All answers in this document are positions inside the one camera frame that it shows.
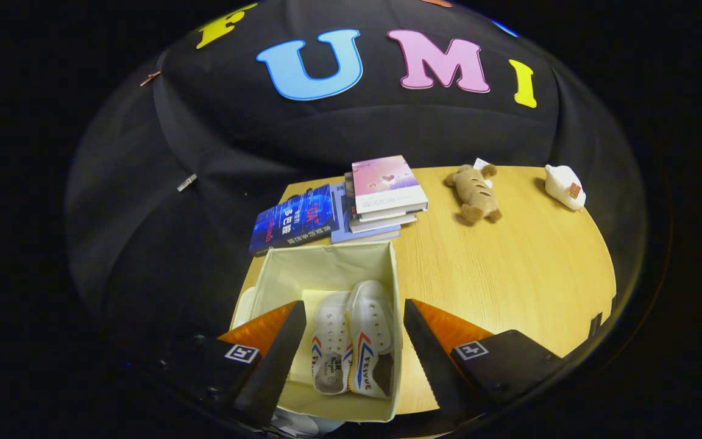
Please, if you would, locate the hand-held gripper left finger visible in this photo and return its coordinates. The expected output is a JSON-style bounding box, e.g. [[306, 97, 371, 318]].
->
[[156, 300, 307, 427]]

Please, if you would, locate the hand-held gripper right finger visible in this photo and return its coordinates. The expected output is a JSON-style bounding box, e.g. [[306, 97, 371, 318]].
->
[[403, 299, 565, 423]]

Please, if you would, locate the white canvas shoe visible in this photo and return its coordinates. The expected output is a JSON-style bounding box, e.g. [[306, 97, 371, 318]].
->
[[311, 291, 353, 396], [345, 280, 396, 401]]

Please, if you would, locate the pale yellow fabric storage box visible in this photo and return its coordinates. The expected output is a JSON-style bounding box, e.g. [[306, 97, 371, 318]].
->
[[229, 240, 404, 424]]

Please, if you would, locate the dark blue book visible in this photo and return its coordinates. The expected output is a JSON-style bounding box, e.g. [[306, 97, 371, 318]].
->
[[249, 184, 341, 257]]

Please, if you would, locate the lavender blue book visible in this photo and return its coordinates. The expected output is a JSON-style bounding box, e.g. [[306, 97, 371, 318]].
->
[[329, 183, 402, 245]]

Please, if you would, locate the grey book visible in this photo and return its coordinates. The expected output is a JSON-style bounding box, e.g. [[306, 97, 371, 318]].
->
[[344, 172, 419, 235]]

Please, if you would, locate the brown bread plush toy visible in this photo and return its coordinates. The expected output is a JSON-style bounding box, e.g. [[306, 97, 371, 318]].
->
[[444, 158, 503, 226]]

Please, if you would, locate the white plush toy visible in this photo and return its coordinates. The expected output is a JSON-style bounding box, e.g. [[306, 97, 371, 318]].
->
[[544, 164, 587, 212]]

